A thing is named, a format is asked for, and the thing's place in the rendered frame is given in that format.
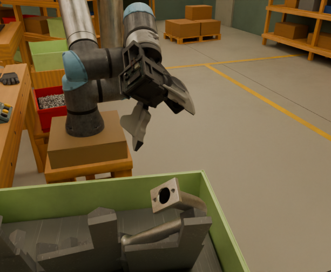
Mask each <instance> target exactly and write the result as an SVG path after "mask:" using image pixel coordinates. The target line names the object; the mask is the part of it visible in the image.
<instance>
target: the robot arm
mask: <svg viewBox="0 0 331 272"><path fill-rule="evenodd" d="M58 3H59V8H60V12H61V16H62V21H63V26H64V31H65V36H66V41H67V46H68V49H69V50H68V51H66V52H63V53H62V58H63V64H64V70H65V75H63V77H62V85H63V87H62V89H63V92H64V98H65V103H66V109H67V116H66V123H65V129H66V132H67V134H68V135H70V136H73V137H79V138H83V137H90V136H93V135H96V134H98V133H100V132H101V131H102V130H103V129H104V127H105V126H104V120H103V118H102V116H101V114H100V112H99V110H98V105H97V103H104V102H108V101H116V100H124V99H128V100H129V99H130V98H133V99H135V100H137V101H138V102H137V104H136V106H135V107H134V108H133V111H132V113H131V114H130V115H123V116H121V118H120V125H121V127H123V128H124V129H125V130H127V131H128V132H129V133H130V134H131V135H132V146H133V150H134V151H136V152H137V150H138V149H140V147H141V146H142V145H143V140H144V136H145V134H146V126H147V124H148V123H149V121H150V119H151V114H150V113H149V111H148V107H149V106H150V107H154V108H156V107H157V105H159V104H160V103H161V102H163V101H164V103H165V104H166V105H167V106H168V107H169V108H170V109H171V110H172V111H173V113H174V114H178V113H179V112H181V111H182V110H184V109H185V110H186V111H187V112H189V113H190V114H192V115H195V108H194V103H193V100H192V98H191V96H190V94H189V92H188V90H187V88H186V86H185V84H184V83H183V82H182V81H181V80H179V79H178V78H176V77H174V76H171V75H170V74H169V72H168V71H167V70H166V69H165V68H164V67H163V65H162V64H161V62H162V56H161V47H160V42H159V36H158V31H157V26H156V18H155V16H154V14H153V11H152V9H151V8H150V7H149V6H148V5H147V4H145V3H141V2H136V3H132V4H130V5H129V6H128V7H127V8H126V9H125V11H123V0H97V8H98V19H99V31H100V42H101V49H99V46H98V42H97V38H96V34H95V31H94V27H93V23H92V19H91V15H90V11H89V6H88V3H87V0H58Z"/></svg>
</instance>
